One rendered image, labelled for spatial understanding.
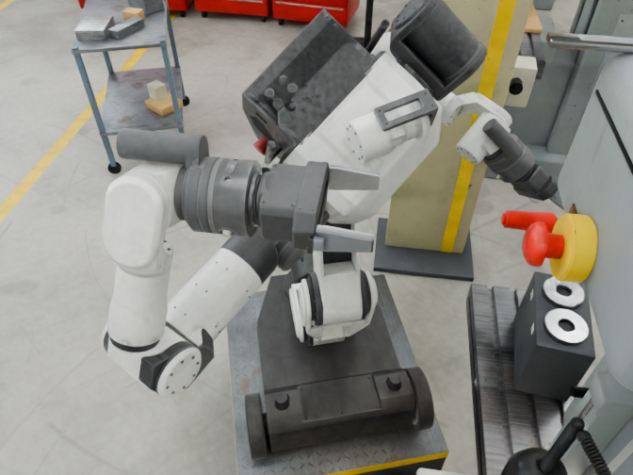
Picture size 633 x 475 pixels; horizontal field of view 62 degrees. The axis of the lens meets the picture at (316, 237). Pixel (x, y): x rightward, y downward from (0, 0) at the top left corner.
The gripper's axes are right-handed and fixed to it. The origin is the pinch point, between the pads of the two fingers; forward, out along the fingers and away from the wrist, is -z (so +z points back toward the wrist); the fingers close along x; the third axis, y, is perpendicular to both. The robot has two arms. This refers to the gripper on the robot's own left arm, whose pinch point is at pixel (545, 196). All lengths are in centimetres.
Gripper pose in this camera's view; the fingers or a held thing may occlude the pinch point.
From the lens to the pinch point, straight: 136.0
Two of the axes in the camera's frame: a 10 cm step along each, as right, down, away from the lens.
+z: -7.4, -5.8, -3.5
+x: 2.5, 2.4, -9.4
